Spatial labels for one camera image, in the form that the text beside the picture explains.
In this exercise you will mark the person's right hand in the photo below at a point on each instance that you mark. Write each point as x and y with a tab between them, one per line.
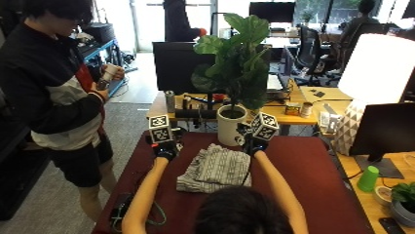
255	143

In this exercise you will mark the person's left hand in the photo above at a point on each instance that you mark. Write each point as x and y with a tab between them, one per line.
166	150

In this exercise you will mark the white marker cube right glove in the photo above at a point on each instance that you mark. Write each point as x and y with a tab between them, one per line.
265	125

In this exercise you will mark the white marker cube glove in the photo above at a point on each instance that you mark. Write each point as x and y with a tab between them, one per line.
160	128
265	125

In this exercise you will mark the white marker cube left glove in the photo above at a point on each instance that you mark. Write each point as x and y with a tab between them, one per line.
160	128

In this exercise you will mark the white plant pot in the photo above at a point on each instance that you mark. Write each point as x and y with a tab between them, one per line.
231	128

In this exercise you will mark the grey patterned folded cloth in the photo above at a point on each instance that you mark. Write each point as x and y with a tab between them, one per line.
216	169

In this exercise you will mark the black speaker bar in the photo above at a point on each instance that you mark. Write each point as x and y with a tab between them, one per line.
196	113

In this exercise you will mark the yellow small box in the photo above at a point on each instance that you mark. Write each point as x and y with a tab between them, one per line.
293	109

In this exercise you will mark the wooden desk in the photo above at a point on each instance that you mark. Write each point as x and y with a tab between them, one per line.
299	107

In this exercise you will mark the silver metal can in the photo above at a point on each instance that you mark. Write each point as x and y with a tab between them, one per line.
170	100

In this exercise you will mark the dark red table cloth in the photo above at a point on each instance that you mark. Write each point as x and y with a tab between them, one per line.
312	182

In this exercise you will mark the the person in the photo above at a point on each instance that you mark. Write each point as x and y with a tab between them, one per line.
243	211

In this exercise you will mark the patterned lamp base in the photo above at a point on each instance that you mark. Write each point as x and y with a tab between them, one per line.
349	126

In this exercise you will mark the large green leafy plant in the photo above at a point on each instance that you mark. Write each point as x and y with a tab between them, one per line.
238	61

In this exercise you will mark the black monitor back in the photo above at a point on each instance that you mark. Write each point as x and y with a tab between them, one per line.
178	66

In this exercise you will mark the white cup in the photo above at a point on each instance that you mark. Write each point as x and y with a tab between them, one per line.
109	75

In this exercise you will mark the green plastic cup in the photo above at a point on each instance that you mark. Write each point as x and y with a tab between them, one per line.
369	178

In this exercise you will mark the black computer monitor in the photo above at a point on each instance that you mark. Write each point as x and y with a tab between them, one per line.
385	130

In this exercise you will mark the black office chair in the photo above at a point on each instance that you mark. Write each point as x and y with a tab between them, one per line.
309	52

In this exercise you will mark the roll of tape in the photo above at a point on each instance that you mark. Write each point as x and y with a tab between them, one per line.
384	195

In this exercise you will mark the white lamp shade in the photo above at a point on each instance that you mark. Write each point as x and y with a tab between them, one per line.
377	68

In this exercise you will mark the small potted green plant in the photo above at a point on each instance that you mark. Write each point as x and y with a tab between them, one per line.
405	201

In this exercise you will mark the black phone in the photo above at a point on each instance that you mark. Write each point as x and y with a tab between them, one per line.
392	225

